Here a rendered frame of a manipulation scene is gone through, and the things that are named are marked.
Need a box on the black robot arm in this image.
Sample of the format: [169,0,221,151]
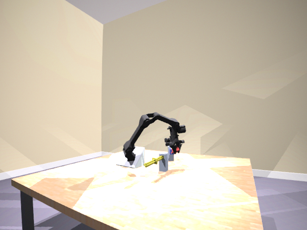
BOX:
[123,112,186,161]

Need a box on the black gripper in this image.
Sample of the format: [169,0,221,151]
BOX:
[165,134,185,154]

